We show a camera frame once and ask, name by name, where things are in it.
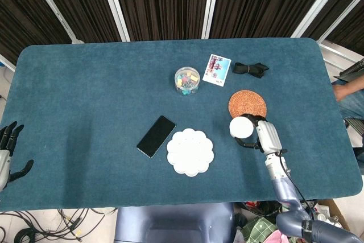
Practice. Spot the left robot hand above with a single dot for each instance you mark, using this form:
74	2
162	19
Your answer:
3	157

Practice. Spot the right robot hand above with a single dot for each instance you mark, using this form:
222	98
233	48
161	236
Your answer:
267	137

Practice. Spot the white paper cup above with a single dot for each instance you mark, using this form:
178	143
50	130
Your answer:
241	127

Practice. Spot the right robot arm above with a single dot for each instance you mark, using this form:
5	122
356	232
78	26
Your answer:
287	189

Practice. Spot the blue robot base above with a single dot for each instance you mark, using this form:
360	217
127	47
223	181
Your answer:
173	221

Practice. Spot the orange woven coaster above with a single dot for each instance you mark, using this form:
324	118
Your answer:
248	103

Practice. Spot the white flower-shaped palette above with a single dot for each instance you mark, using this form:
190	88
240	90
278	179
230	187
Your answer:
190	152

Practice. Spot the printed photo card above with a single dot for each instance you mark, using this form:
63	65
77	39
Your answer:
216	69

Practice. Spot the green checked cloth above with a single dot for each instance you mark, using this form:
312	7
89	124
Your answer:
257	227

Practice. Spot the person in jeans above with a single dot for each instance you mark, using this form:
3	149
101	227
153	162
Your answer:
351	95

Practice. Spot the clear jar of coloured clips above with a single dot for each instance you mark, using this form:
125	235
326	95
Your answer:
187	81

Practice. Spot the pink cloth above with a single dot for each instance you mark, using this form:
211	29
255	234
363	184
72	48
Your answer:
274	237

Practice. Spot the cardboard box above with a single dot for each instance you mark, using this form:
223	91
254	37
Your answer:
332	214

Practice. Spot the black smartphone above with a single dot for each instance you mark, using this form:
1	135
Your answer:
156	136

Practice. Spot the blue table mat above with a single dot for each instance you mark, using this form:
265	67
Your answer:
113	106

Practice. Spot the dark slatted partition screen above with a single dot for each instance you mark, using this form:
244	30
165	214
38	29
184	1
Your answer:
162	1

